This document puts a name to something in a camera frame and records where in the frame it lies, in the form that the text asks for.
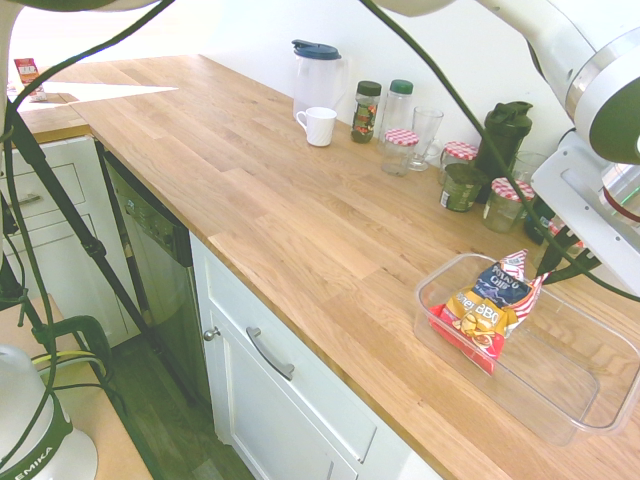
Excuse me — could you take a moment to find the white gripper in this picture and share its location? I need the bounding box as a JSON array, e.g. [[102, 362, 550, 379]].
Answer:
[[531, 129, 640, 297]]

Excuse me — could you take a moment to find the red BBQ potato chip bag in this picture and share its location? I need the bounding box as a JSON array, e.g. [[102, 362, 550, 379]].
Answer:
[[428, 248, 546, 377]]

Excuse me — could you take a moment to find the clear plastic rectangular container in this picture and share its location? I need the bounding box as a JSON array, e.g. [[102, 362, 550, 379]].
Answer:
[[412, 252, 640, 448]]

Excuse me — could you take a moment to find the large black protein tub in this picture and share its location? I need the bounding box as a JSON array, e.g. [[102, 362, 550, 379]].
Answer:
[[523, 198, 557, 246]]

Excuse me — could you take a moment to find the glass jar red checkered lid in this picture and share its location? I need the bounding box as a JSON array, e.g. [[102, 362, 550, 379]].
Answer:
[[438, 141, 479, 186], [380, 128, 419, 177], [481, 177, 536, 234]]

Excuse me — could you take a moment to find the clear drinking glass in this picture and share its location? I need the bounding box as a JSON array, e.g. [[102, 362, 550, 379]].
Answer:
[[509, 151, 550, 201]]

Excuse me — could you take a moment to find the green yogurt cup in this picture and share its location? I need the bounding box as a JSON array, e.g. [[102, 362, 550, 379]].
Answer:
[[439, 163, 489, 214]]

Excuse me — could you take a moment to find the black shaker bottle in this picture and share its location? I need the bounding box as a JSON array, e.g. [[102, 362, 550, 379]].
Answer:
[[472, 100, 534, 205]]

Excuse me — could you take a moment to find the tall clear glass mug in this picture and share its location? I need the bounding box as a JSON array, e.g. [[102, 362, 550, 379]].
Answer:
[[407, 106, 445, 173]]

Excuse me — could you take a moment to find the green-lidded clear plastic bottle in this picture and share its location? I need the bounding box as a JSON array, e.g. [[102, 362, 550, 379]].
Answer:
[[377, 78, 415, 151]]

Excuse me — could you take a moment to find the dark-lidded spice jar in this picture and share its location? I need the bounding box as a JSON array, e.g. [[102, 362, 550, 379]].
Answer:
[[349, 79, 383, 145]]

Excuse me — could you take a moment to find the white ribbed mug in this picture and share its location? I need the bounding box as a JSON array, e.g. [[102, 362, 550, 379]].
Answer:
[[295, 106, 338, 148]]

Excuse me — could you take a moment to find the clear pitcher blue lid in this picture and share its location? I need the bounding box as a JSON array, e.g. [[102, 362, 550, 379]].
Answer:
[[291, 38, 350, 121]]

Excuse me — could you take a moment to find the white kitchen base cabinet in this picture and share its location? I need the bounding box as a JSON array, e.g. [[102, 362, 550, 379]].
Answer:
[[189, 232, 441, 480]]

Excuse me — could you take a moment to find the stainless steel dishwasher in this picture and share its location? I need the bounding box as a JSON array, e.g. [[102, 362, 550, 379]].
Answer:
[[97, 142, 214, 406]]

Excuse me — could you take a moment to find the dark green clamp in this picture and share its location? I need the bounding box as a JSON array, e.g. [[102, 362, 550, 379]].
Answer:
[[29, 314, 112, 386]]

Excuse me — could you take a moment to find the brown robot mounting board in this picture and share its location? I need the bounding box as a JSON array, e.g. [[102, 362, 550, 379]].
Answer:
[[0, 292, 154, 480]]

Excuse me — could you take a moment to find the white drawer cabinet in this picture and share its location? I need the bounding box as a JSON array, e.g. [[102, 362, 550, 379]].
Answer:
[[0, 134, 141, 349]]

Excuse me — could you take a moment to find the red and white carton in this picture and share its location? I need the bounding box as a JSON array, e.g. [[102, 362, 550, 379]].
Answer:
[[13, 56, 49, 104]]

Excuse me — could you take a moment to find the silver drawer pull handle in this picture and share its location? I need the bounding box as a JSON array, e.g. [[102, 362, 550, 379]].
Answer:
[[245, 326, 296, 382]]

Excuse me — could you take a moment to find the yellow green cable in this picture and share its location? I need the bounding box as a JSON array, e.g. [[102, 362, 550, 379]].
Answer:
[[30, 349, 109, 379]]

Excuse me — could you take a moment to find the black camera tripod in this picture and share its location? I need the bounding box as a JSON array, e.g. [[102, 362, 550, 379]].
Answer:
[[0, 99, 199, 407]]

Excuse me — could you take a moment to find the silver bar drawer handle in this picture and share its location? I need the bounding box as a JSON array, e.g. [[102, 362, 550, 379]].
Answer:
[[7, 193, 44, 210]]

